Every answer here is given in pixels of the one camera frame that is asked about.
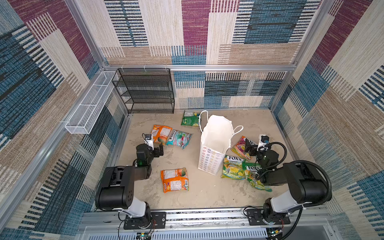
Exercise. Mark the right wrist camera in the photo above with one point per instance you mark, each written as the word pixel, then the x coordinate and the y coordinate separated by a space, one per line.
pixel 263 143

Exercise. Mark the green Fox's spring tea bag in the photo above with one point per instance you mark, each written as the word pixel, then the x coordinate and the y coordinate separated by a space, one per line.
pixel 251 173

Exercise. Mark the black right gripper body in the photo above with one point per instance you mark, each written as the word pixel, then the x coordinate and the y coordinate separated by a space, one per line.
pixel 250 147

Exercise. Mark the orange Fox's fruits candy bag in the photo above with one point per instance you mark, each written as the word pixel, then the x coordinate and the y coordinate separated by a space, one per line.
pixel 239 149

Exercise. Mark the black wire shelf rack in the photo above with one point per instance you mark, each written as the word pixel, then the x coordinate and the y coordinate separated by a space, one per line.
pixel 145 91

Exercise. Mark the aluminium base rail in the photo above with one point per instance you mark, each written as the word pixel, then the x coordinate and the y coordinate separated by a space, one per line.
pixel 210 224

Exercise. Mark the orange snack bag far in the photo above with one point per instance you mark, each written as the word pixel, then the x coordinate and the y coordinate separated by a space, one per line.
pixel 160 134

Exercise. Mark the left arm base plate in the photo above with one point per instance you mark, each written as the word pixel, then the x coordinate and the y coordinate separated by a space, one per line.
pixel 155 220

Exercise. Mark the orange snack bag near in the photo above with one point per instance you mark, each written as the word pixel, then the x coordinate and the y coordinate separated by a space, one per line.
pixel 175 180

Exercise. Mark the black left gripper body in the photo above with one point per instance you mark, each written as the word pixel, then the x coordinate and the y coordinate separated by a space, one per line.
pixel 157 150

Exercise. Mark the teal candy bag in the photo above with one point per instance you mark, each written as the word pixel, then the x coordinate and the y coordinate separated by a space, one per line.
pixel 179 139

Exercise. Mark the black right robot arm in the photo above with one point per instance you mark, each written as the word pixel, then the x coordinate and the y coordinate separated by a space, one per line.
pixel 309 185

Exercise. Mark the orange snack bag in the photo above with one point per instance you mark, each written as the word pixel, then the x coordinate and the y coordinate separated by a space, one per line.
pixel 175 180
pixel 160 134

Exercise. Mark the white wire mesh basket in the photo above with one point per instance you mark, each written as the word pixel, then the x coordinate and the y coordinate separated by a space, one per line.
pixel 86 114

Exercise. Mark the white paper bag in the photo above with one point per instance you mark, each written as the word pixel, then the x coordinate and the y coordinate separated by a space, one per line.
pixel 216 139

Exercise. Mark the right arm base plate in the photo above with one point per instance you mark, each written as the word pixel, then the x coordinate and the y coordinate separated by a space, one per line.
pixel 257 217

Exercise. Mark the small green snack bag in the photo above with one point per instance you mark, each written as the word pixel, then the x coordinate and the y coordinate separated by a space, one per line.
pixel 191 119

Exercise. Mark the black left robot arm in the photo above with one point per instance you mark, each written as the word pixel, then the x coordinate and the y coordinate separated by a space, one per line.
pixel 115 192

